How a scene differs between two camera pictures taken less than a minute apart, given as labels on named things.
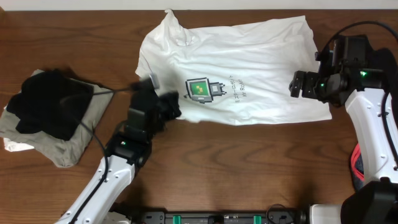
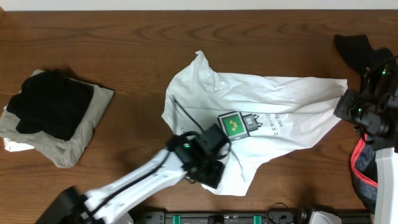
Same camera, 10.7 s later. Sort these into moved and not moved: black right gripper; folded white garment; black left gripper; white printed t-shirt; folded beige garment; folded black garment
Moved: white printed t-shirt; black right gripper; black left gripper
Not moved: folded black garment; folded beige garment; folded white garment
